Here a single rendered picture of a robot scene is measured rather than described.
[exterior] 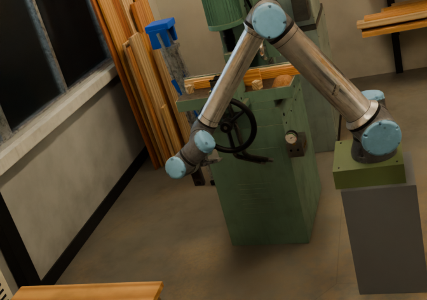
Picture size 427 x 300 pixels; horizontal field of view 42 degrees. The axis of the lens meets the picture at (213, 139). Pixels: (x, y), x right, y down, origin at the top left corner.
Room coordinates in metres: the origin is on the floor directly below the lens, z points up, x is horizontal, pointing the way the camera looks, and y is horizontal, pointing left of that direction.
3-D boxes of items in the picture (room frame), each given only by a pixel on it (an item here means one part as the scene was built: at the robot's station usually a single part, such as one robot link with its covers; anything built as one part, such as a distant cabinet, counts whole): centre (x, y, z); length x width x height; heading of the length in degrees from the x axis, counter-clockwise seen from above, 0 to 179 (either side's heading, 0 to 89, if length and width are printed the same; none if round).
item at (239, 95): (2.57, -0.13, 0.91); 0.15 x 0.14 x 0.09; 67
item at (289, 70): (2.72, -0.27, 0.92); 0.62 x 0.02 x 0.04; 67
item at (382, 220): (2.10, -0.65, 0.28); 0.30 x 0.30 x 0.55; 70
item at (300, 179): (2.85, -0.26, 0.36); 0.58 x 0.45 x 0.71; 157
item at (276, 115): (2.85, -0.26, 0.76); 0.57 x 0.45 x 0.09; 157
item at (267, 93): (2.64, -0.16, 0.87); 0.61 x 0.30 x 0.06; 67
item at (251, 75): (2.66, -0.21, 0.94); 0.21 x 0.01 x 0.08; 67
